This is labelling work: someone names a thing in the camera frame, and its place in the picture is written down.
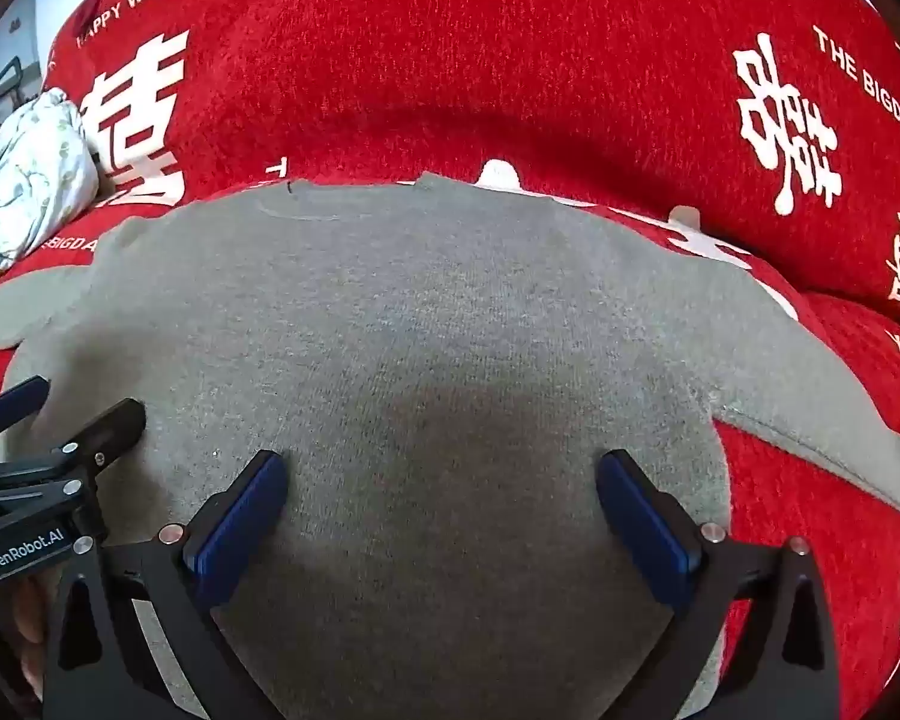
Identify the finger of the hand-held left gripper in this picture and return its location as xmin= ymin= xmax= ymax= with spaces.
xmin=0 ymin=375 xmax=51 ymax=458
xmin=0 ymin=399 xmax=147 ymax=500

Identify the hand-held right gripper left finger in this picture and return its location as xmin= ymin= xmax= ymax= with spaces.
xmin=41 ymin=450 xmax=290 ymax=720

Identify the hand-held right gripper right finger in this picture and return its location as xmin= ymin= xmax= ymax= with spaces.
xmin=592 ymin=450 xmax=841 ymax=720

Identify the grey knit sweater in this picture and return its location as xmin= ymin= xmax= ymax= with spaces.
xmin=0 ymin=172 xmax=900 ymax=720

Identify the person's left hand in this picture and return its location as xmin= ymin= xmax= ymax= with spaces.
xmin=7 ymin=577 xmax=52 ymax=698

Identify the light blue floral cloth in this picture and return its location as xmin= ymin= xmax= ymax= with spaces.
xmin=0 ymin=88 xmax=102 ymax=297

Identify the red printed sofa cover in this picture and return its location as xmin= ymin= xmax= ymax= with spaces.
xmin=0 ymin=0 xmax=900 ymax=720

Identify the black handle frame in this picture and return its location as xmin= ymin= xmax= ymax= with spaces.
xmin=0 ymin=56 xmax=27 ymax=110

